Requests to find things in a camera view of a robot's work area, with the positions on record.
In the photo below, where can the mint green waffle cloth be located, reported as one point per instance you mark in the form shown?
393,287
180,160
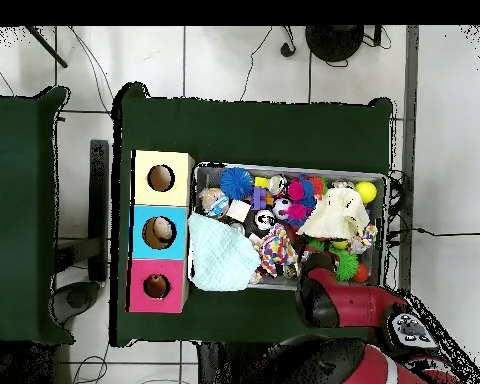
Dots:
220,256

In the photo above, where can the white cloth with colourful dots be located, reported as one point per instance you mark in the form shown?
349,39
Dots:
278,250

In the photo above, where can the cream waffle cloth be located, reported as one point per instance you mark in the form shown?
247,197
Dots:
336,216

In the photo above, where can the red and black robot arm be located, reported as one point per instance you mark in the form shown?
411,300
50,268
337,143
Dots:
352,304

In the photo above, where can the wooden box with three holes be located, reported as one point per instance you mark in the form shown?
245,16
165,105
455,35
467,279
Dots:
180,192

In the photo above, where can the crushed clear plastic bottle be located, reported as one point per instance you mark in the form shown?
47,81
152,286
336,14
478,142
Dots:
215,203

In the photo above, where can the blue spiky rubber ball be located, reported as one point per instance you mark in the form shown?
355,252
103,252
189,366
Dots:
236,183

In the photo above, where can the small soccer ball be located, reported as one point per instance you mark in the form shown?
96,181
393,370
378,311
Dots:
280,208

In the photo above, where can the green spiky rubber ball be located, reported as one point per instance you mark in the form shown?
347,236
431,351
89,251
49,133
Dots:
347,266

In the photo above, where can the yellow smooth ball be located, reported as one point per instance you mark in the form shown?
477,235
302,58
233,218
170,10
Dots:
366,192

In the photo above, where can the orange smooth ball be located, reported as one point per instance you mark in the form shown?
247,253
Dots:
362,273

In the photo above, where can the black upright stand bar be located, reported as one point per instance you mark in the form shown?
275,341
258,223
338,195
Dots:
98,200

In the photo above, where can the grey round stand foot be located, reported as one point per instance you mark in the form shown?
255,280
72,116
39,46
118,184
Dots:
78,298

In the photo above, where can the black round stand base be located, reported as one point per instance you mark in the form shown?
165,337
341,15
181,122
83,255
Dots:
334,44

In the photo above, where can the black slanted rod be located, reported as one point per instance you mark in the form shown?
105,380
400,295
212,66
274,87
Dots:
48,47

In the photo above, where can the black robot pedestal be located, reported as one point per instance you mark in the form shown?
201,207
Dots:
224,364

